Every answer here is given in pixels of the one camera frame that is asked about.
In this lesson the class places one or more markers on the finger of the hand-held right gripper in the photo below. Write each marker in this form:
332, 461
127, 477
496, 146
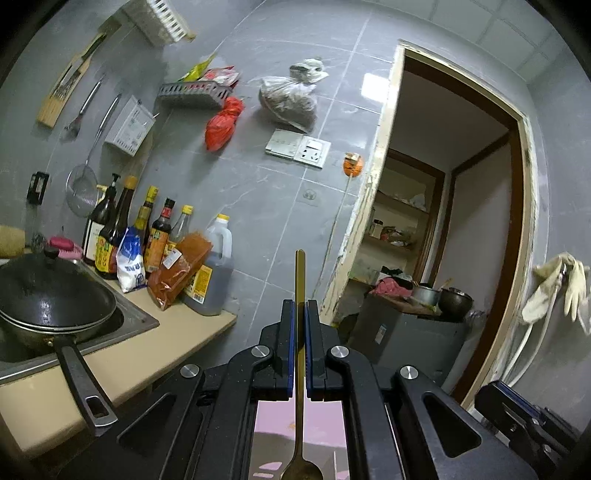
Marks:
503, 401

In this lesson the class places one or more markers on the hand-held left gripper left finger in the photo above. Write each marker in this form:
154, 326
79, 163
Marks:
288, 350

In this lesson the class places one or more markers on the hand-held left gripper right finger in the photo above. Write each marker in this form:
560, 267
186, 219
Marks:
310, 350

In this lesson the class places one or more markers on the gold metal spoon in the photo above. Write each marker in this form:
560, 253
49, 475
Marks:
300, 277

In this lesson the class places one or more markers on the grey cabinet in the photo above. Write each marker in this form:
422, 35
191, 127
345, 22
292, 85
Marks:
406, 337

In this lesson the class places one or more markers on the large dark liquid jug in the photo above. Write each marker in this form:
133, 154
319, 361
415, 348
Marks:
214, 281

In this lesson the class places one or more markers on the pink rag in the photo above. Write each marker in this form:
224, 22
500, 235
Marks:
390, 288

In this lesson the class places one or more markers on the dark bowl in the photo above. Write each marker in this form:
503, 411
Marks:
455, 302

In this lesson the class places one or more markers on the white rubber glove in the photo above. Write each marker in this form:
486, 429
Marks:
579, 295
542, 290

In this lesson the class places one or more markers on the metal pot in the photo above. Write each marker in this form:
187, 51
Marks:
425, 295

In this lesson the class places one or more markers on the orange spice bag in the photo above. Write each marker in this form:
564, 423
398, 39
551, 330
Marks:
178, 272

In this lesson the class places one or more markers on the stainless steel sink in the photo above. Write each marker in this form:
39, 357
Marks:
138, 318

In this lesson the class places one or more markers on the clear bottle yellow cap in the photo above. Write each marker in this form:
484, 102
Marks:
181, 226

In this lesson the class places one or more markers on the wooden shelf unit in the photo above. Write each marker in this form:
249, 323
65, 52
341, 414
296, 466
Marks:
406, 217

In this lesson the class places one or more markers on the dark sauce bottle red cap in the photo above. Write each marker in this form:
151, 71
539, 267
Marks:
159, 230

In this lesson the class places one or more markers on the white blue salt bag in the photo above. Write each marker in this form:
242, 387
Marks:
131, 263

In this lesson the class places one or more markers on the dark sauce bottle yellow cap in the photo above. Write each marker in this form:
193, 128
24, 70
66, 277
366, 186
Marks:
147, 207

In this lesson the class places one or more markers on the dark bottle brown cap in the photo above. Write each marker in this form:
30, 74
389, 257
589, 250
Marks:
113, 244

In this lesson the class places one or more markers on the dark pump bottle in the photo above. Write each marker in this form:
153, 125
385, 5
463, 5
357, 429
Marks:
99, 221

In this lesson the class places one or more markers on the red plastic bag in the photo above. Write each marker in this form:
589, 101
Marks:
221, 127

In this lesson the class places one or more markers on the black wok lid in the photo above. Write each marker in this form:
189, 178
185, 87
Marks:
55, 295

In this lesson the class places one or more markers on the black wok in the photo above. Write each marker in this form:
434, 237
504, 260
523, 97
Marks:
41, 337

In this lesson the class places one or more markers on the pink scrubber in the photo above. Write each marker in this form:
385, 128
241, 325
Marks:
64, 244

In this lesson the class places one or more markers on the clear bag of dried goods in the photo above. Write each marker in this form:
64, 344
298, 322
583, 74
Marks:
288, 101

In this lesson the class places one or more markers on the metal strainer ladle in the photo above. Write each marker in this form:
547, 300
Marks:
83, 194

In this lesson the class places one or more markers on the steel wool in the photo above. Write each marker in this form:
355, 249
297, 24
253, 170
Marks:
38, 242

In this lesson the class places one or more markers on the red packet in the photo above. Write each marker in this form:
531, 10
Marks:
221, 76

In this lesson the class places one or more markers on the yellow packet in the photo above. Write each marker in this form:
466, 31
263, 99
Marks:
196, 71

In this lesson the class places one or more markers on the beige sponge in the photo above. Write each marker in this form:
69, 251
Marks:
11, 240

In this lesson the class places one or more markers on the metal spatula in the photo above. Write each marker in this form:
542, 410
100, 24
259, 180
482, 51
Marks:
74, 127

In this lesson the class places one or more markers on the bamboo knife holder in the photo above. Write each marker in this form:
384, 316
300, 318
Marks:
60, 87

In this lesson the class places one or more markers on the orange wall hook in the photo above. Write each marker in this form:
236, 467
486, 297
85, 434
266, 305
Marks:
353, 165

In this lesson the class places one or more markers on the white wall socket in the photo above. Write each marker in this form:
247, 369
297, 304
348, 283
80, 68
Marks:
314, 152

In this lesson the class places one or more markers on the white wall switch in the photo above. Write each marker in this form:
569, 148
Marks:
282, 143

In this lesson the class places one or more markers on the wooden door frame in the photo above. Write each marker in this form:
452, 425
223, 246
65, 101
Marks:
526, 184

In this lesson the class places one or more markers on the grey wall rack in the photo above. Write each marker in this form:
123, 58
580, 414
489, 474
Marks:
194, 94

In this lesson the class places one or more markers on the white wall box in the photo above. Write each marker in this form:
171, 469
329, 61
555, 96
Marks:
129, 127

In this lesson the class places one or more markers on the black wall outlet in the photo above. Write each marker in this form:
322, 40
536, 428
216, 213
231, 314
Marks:
38, 187

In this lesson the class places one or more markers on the white slatted wall rack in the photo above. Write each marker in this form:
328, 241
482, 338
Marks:
159, 21

